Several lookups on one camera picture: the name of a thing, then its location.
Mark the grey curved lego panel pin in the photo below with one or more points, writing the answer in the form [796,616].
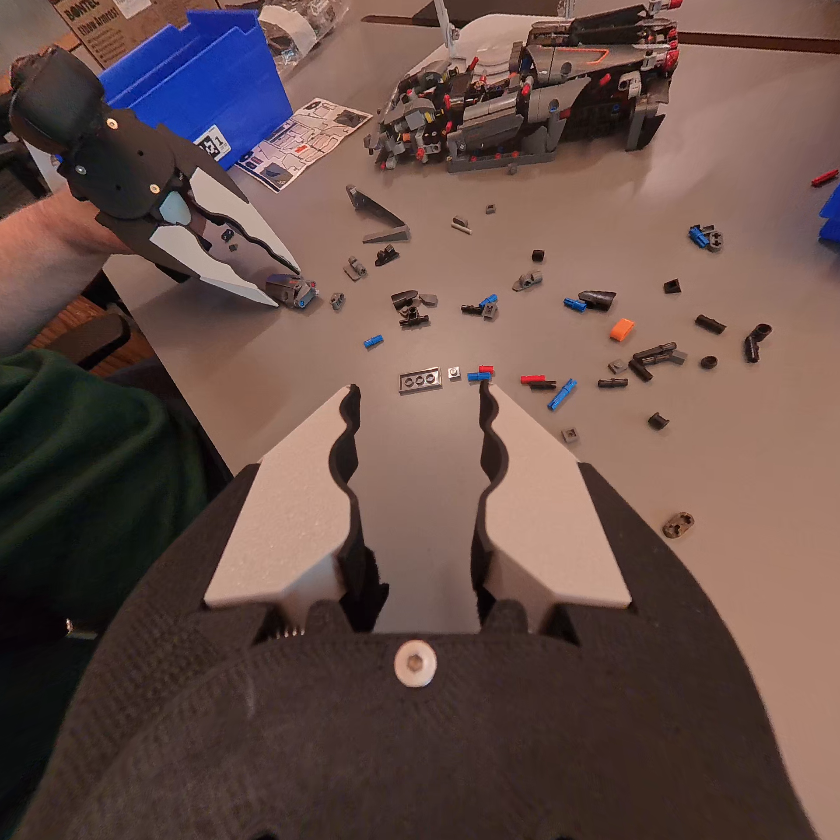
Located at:
[527,281]

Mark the grey lego panel assembly red pins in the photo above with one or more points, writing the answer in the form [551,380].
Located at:
[292,292]

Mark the small red lego piece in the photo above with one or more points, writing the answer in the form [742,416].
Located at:
[824,178]

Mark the black lego axle connector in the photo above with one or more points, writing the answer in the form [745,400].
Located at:
[414,317]

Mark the long blue lego pin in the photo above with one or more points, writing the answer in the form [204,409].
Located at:
[562,394]

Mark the dark grey studded lego plate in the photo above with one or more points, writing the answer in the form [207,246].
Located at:
[420,381]

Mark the dark grey curved lego panel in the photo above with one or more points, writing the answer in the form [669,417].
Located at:
[405,299]

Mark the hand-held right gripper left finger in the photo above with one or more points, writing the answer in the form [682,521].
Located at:
[282,525]

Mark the black lego clip piece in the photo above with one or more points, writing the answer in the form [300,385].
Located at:
[387,255]

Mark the black angled lego connector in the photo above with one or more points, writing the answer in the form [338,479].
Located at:
[754,341]

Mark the white book stand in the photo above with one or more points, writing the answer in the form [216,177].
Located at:
[485,39]

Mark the small black curved lego piece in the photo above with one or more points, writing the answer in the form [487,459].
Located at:
[658,421]

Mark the grey lego panel with connector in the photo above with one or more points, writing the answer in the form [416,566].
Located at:
[355,268]

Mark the brown cardboard box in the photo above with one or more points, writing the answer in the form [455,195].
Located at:
[79,26]

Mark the white lego sticker sheet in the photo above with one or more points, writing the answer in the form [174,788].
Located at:
[308,141]

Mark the person's green shirt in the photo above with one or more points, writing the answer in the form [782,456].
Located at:
[85,492]

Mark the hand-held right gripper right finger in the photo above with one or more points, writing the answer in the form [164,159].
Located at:
[558,525]

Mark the orange lego slope piece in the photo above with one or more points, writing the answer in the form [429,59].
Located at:
[622,329]

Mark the white bar grey lego piece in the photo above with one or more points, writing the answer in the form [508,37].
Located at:
[461,225]

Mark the blue plastic bin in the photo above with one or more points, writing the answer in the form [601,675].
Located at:
[229,92]
[831,220]

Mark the long grey lego beam panel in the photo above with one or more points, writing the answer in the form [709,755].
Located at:
[371,207]

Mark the grey round lego connector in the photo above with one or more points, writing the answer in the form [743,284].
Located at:
[716,241]

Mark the clear plastic parts bag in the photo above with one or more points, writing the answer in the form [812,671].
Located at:
[295,29]

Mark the dark tan two-hole lego piece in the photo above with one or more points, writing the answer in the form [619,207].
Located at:
[678,525]

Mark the black grey lego connector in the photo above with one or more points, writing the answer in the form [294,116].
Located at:
[646,359]

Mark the black curved lego panel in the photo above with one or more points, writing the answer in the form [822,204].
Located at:
[598,300]

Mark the long grey lego wedge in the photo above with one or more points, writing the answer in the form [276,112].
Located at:
[392,235]

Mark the grey black lego car model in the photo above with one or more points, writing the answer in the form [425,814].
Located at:
[525,98]

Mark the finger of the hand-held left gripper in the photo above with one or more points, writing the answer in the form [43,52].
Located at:
[236,210]
[197,259]

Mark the black lego axle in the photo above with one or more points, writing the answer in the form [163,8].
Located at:
[711,325]

